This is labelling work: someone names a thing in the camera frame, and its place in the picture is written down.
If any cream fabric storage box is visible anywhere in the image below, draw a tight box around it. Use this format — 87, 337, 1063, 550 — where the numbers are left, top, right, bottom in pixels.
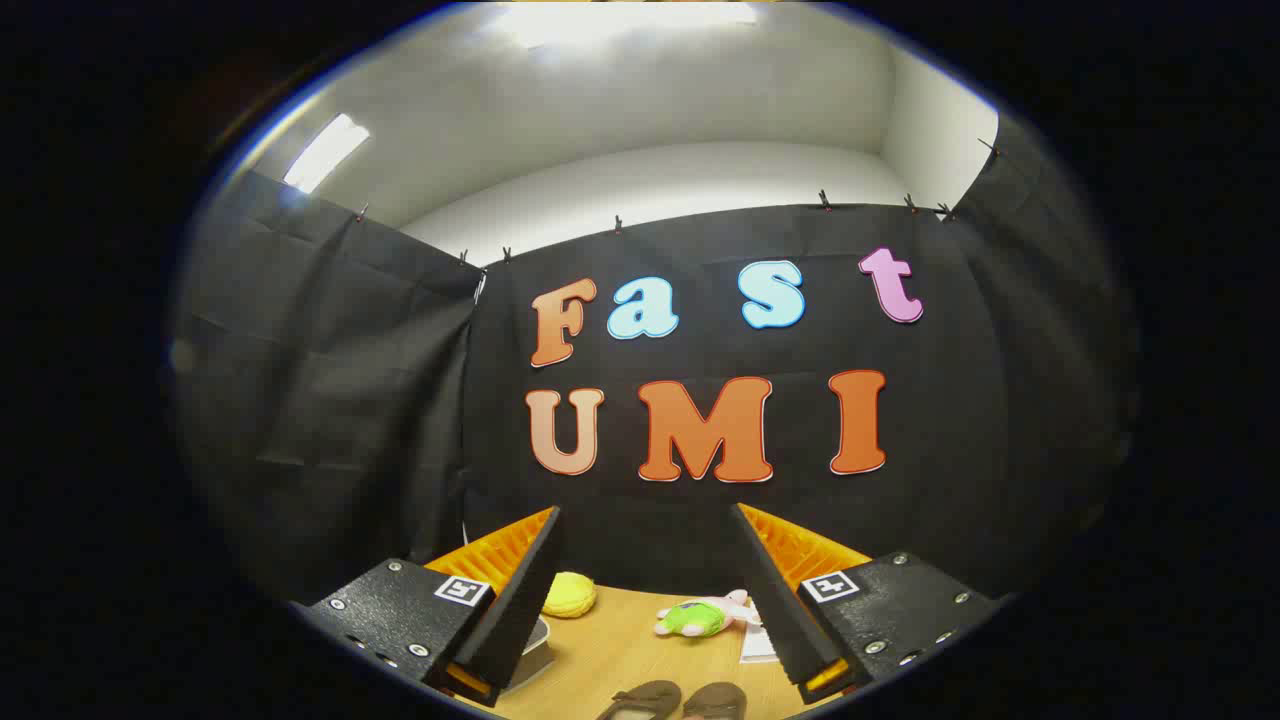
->
500, 615, 557, 696

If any row of black cloth clips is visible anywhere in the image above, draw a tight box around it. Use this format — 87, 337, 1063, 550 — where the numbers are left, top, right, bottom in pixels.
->
355, 138, 1001, 266

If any green and pink plush toy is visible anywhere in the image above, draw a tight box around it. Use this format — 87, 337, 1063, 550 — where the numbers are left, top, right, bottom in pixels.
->
654, 590, 766, 639

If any brown fuzzy shoe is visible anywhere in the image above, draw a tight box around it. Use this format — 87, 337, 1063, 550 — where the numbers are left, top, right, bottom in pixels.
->
598, 680, 683, 720
683, 682, 748, 720

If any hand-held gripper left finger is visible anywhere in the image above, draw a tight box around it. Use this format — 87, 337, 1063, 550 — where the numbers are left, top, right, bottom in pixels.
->
290, 505, 563, 709

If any ceiling light panel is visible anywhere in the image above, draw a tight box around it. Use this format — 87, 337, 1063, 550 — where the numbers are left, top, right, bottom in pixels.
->
283, 113, 371, 195
490, 0, 761, 51

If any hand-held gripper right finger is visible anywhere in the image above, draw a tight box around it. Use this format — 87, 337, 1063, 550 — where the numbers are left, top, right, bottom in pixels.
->
728, 502, 1006, 706

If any thick white book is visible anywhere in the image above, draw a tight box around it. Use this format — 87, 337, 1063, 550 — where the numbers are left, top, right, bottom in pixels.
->
740, 600, 779, 663

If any yellow bumpy plush toy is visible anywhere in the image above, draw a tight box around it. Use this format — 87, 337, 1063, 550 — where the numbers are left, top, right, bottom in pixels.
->
542, 572, 598, 619

